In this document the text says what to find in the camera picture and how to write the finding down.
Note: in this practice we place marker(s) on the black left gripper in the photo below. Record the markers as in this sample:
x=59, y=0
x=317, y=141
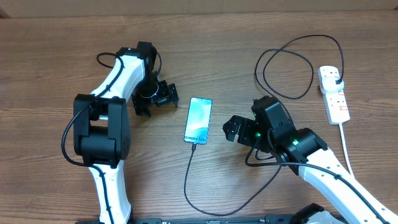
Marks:
x=166, y=93

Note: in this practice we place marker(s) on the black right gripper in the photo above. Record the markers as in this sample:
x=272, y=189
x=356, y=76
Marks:
x=245, y=126

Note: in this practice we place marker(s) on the blue Galaxy smartphone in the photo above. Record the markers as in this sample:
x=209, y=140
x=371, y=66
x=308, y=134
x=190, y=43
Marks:
x=198, y=119

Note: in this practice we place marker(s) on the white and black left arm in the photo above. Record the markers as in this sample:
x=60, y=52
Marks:
x=99, y=137

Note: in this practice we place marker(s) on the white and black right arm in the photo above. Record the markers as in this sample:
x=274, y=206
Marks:
x=308, y=156

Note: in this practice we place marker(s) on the white USB charger plug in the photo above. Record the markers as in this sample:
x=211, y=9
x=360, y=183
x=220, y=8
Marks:
x=330, y=85

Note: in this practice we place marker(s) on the white power extension strip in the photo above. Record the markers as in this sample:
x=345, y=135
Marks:
x=335, y=103

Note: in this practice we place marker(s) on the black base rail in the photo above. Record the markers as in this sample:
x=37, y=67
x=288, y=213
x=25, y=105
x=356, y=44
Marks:
x=268, y=219

